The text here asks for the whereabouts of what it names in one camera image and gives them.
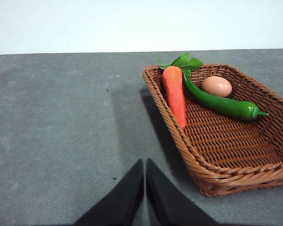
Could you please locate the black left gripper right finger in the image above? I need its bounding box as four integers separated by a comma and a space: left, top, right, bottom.
146, 158, 219, 226

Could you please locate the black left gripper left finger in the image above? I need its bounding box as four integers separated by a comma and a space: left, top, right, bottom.
74, 159, 145, 226

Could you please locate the brown wicker basket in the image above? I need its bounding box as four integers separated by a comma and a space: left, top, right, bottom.
141, 63, 283, 197

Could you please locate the orange carrot with green leaves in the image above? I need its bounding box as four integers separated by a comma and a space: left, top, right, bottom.
158, 52, 203, 130

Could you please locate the green chili pepper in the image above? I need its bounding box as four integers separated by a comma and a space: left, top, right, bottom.
183, 70, 270, 122

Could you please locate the brown egg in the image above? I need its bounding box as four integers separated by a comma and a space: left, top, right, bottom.
200, 76, 233, 97

